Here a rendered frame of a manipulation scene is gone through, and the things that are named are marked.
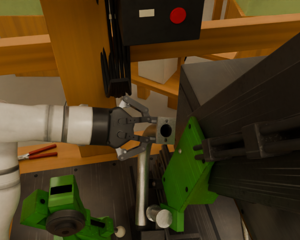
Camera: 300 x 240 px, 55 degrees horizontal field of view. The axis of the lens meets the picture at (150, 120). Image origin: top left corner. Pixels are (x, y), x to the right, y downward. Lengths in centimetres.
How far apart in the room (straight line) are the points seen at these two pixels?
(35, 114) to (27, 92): 236
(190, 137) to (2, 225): 39
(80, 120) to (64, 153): 53
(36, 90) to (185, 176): 243
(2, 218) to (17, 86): 247
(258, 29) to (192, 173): 55
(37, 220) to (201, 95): 44
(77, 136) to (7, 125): 12
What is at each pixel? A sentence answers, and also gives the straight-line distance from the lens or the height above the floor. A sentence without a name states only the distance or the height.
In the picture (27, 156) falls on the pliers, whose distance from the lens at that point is 107.
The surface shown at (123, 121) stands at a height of 127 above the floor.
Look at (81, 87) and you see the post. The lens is 82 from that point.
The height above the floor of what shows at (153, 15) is 142.
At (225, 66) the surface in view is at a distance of 79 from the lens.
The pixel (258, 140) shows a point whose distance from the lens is 29.
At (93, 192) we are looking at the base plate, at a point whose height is 90.
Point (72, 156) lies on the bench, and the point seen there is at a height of 88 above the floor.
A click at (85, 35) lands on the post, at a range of 73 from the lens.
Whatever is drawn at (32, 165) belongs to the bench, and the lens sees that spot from 106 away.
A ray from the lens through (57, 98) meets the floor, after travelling 273.
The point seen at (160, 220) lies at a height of 109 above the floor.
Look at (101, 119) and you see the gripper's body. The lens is 54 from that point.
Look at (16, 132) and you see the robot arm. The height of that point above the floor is 131.
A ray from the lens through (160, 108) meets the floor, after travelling 250.
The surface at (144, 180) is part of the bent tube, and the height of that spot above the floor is 107.
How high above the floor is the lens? 166
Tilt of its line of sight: 44 degrees down
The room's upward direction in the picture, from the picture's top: straight up
